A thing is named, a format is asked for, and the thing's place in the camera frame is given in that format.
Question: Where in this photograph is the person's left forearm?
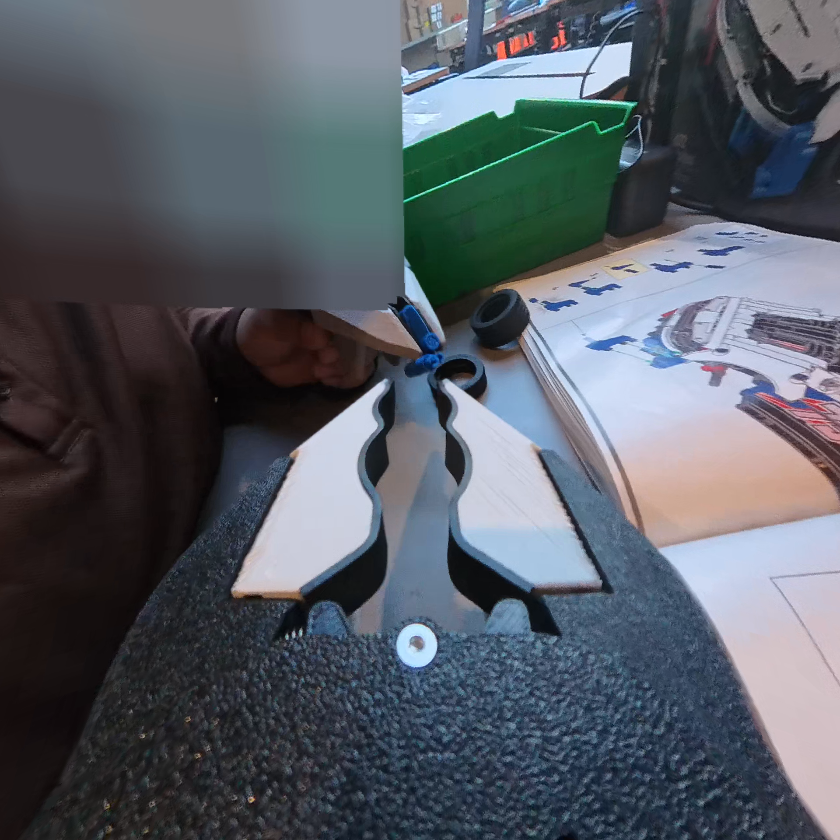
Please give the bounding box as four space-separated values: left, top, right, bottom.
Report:
164 303 263 421

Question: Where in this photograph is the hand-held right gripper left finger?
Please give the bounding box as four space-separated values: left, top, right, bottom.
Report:
231 378 396 614

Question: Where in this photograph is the green storage bin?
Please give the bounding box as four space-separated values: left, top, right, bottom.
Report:
402 98 637 306

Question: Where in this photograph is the black toy tyre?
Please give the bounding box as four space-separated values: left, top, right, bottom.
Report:
428 354 488 400
470 289 531 349

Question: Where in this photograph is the person's left hand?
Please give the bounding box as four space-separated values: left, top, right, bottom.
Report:
236 307 358 389

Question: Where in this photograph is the open instruction booklet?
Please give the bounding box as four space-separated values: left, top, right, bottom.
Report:
495 223 840 840

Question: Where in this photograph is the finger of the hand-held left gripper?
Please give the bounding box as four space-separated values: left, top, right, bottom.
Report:
310 306 422 388
403 259 448 347

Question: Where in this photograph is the black cable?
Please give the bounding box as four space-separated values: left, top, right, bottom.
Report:
581 7 647 99

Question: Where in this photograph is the black car picture box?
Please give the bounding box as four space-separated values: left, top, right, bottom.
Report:
630 0 840 224

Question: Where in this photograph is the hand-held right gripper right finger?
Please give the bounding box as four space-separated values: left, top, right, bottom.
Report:
428 378 605 603

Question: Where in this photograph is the black case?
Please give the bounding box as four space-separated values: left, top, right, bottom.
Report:
607 146 677 238

